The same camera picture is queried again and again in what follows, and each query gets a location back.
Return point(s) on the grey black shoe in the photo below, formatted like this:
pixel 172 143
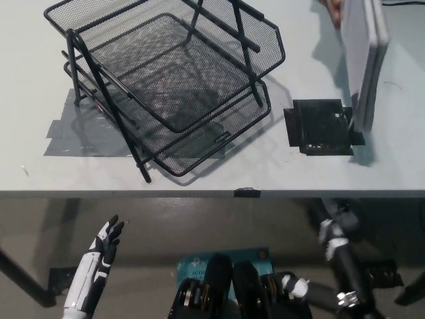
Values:
pixel 348 217

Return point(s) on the grey tape patch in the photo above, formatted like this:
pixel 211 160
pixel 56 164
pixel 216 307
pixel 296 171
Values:
pixel 66 133

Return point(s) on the spiral notebook brown cardboard cover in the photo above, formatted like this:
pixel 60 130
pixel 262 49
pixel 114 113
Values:
pixel 358 60

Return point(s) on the black mesh two-tier file tray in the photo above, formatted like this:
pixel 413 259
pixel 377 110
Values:
pixel 166 66

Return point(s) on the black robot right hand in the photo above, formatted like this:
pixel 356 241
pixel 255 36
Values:
pixel 347 272

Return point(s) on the black tape patch on table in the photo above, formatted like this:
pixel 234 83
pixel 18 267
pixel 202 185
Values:
pixel 315 126

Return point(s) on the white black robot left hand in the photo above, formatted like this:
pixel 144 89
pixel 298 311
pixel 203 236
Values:
pixel 83 282

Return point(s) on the person's hand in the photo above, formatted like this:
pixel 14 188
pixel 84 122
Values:
pixel 333 8

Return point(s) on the thin black thread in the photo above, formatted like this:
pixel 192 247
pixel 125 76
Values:
pixel 393 83

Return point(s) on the black table leg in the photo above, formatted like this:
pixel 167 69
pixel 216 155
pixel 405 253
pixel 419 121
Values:
pixel 413 287
pixel 26 282

